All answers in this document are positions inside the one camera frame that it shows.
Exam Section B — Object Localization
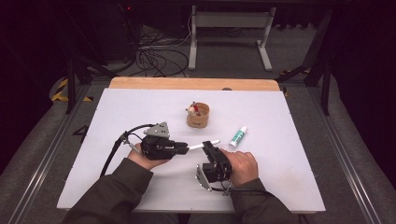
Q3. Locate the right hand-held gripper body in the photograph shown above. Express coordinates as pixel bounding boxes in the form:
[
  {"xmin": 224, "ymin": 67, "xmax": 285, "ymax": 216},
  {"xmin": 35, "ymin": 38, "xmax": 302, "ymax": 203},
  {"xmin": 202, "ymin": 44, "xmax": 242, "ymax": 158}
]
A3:
[{"xmin": 195, "ymin": 148, "xmax": 233, "ymax": 191}]

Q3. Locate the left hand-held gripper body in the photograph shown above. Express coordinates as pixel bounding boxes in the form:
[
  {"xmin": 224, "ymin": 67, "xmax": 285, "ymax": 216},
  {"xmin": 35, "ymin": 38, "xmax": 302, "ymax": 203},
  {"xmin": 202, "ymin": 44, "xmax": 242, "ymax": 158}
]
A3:
[{"xmin": 139, "ymin": 121, "xmax": 176, "ymax": 161}]

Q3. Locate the white pen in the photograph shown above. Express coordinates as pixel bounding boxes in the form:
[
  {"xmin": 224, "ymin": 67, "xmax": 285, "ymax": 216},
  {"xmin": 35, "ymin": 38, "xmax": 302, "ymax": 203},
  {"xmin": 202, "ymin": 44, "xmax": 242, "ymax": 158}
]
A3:
[{"xmin": 187, "ymin": 139, "xmax": 221, "ymax": 151}]

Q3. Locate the tan pen holder with bear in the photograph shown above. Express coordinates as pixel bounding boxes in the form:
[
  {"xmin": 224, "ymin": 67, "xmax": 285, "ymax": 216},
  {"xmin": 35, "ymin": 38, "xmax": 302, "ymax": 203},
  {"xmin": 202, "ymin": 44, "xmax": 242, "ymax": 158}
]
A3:
[{"xmin": 185, "ymin": 102, "xmax": 210, "ymax": 129}]

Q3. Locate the green and white glue stick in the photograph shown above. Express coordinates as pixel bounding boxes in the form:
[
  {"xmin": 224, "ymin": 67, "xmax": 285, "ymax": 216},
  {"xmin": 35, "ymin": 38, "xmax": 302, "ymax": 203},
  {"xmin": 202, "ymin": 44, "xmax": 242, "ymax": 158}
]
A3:
[{"xmin": 229, "ymin": 125, "xmax": 248, "ymax": 149}]

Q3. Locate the person's left hand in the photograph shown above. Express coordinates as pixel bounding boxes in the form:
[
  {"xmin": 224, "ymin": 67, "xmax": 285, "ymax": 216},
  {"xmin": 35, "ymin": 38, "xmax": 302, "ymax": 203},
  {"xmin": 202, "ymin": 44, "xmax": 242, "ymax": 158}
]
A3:
[{"xmin": 127, "ymin": 143, "xmax": 171, "ymax": 171}]

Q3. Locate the person's right hand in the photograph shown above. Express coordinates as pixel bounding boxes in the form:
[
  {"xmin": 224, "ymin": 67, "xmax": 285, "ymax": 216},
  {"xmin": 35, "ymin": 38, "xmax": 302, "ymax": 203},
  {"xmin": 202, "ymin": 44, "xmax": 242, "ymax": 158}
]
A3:
[{"xmin": 219, "ymin": 148, "xmax": 260, "ymax": 188}]

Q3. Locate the white table mat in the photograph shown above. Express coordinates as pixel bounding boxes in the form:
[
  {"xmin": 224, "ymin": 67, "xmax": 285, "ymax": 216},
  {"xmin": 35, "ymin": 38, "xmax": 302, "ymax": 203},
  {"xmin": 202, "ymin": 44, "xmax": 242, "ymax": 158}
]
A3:
[{"xmin": 56, "ymin": 88, "xmax": 326, "ymax": 214}]

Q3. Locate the black metal stand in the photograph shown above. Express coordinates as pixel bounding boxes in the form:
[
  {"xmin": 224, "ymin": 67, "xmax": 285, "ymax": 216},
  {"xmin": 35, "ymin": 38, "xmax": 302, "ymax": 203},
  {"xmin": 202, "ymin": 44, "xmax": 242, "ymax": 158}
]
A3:
[
  {"xmin": 64, "ymin": 46, "xmax": 120, "ymax": 115},
  {"xmin": 275, "ymin": 6, "xmax": 332, "ymax": 116}
]

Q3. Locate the yellow black hazard tape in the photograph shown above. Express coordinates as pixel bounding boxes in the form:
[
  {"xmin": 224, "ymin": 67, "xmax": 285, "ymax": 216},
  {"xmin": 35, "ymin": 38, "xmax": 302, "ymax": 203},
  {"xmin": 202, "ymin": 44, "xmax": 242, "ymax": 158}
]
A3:
[{"xmin": 50, "ymin": 77, "xmax": 93, "ymax": 103}]

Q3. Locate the black computer tower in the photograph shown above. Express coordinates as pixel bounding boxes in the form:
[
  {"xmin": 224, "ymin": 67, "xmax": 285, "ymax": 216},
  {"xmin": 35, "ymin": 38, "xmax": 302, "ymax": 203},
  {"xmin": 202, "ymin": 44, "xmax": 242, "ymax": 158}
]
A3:
[{"xmin": 101, "ymin": 1, "xmax": 141, "ymax": 63}]

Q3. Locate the white-legged desk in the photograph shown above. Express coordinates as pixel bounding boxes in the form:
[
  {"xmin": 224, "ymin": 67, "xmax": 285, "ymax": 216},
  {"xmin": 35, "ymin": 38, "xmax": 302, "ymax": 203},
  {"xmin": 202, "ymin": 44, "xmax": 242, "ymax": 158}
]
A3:
[{"xmin": 188, "ymin": 4, "xmax": 277, "ymax": 72}]

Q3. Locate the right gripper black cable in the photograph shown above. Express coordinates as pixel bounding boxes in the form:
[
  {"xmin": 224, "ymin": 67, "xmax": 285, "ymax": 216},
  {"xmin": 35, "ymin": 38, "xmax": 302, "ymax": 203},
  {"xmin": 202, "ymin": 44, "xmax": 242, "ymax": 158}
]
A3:
[{"xmin": 211, "ymin": 186, "xmax": 275, "ymax": 197}]

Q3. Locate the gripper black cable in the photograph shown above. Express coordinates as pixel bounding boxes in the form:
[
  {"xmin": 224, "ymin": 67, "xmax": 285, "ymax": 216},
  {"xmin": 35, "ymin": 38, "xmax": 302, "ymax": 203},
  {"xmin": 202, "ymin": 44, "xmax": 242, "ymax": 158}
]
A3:
[
  {"xmin": 100, "ymin": 123, "xmax": 156, "ymax": 178},
  {"xmin": 211, "ymin": 186, "xmax": 275, "ymax": 197}
]

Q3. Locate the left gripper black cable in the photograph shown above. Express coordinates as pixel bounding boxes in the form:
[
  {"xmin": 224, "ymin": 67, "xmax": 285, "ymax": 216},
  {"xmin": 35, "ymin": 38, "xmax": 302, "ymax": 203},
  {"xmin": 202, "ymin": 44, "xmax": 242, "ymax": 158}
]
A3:
[{"xmin": 100, "ymin": 123, "xmax": 156, "ymax": 178}]

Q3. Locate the floor cable bundle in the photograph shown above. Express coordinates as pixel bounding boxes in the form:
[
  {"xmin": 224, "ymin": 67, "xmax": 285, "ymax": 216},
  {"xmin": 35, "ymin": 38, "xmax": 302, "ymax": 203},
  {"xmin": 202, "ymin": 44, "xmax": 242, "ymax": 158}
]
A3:
[{"xmin": 136, "ymin": 24, "xmax": 191, "ymax": 78}]

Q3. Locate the metal floor rail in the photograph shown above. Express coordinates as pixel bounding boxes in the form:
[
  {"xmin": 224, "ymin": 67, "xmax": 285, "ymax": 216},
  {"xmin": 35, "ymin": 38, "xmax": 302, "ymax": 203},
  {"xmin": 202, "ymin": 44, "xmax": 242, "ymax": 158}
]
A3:
[
  {"xmin": 306, "ymin": 83, "xmax": 386, "ymax": 224},
  {"xmin": 6, "ymin": 83, "xmax": 92, "ymax": 224}
]

